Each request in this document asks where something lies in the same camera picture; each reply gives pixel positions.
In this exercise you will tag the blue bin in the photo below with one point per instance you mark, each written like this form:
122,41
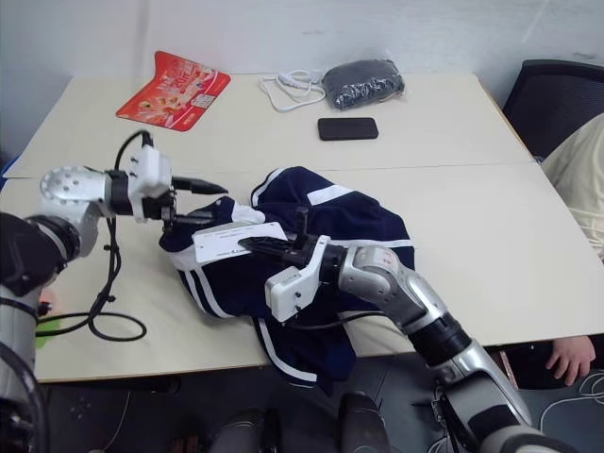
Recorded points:
7,167

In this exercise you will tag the black smartphone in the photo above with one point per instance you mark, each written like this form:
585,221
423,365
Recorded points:
348,129

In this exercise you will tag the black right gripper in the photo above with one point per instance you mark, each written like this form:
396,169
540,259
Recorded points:
303,247

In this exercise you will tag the black mesh office chair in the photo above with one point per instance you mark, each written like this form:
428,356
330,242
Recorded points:
552,104

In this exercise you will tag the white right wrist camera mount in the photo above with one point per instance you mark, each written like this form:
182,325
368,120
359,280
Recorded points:
288,292

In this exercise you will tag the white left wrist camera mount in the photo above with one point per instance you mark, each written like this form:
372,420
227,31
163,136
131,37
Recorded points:
148,172

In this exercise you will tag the dark rounded shape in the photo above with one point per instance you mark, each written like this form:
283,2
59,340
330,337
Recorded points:
238,431
363,424

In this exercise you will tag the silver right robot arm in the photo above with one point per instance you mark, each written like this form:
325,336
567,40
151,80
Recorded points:
377,273

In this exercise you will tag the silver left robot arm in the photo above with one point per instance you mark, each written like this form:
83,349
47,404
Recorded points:
66,186

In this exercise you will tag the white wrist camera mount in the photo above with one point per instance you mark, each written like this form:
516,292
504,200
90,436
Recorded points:
288,292
148,172

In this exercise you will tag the white paper garment tag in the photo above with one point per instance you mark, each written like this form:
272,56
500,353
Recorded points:
222,243

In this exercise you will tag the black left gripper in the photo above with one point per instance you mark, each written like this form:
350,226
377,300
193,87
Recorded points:
162,205

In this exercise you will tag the red printed packaging bag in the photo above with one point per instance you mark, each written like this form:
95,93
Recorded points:
174,94

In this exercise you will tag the navy white-striped zip jacket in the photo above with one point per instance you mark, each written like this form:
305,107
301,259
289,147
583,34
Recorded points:
330,212

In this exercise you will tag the black table frame bar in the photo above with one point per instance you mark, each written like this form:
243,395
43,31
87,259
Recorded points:
151,384

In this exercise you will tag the person's bare hand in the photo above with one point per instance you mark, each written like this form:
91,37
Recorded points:
573,356

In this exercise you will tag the dark garment in clear bag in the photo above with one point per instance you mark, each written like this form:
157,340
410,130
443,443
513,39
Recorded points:
363,82

